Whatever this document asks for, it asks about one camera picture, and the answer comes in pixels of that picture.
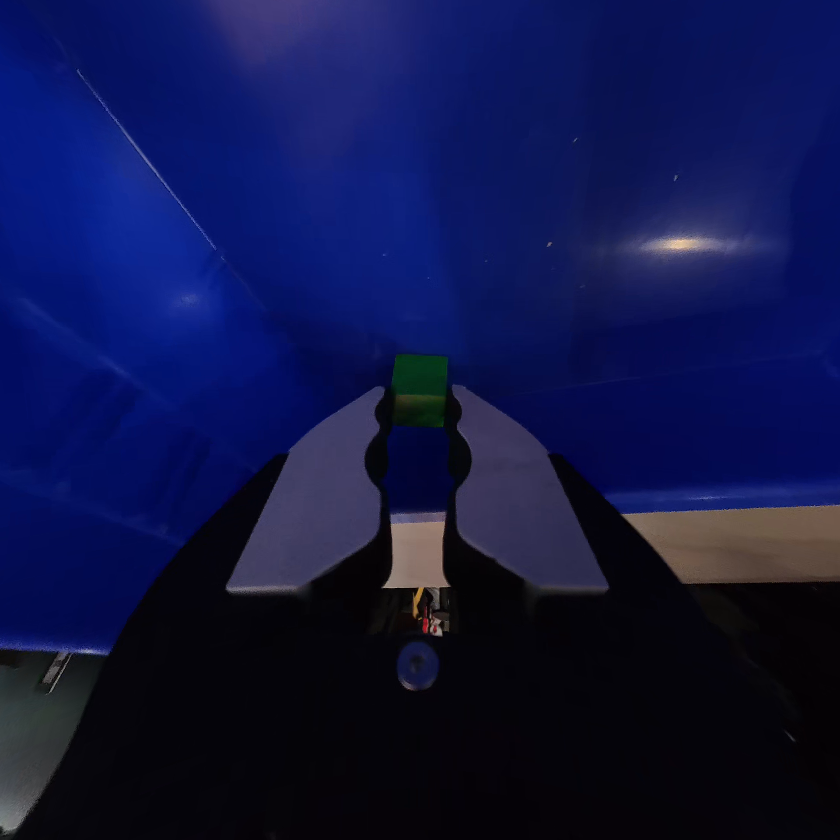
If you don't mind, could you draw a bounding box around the green wooden cube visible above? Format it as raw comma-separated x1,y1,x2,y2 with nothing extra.
392,354,450,427

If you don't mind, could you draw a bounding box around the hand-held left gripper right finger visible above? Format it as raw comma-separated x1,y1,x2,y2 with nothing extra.
444,384,610,624

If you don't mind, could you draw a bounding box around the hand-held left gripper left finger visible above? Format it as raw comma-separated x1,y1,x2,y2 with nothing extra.
225,386,395,624

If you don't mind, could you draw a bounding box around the blue plastic bin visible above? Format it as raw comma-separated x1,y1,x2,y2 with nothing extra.
0,0,840,657

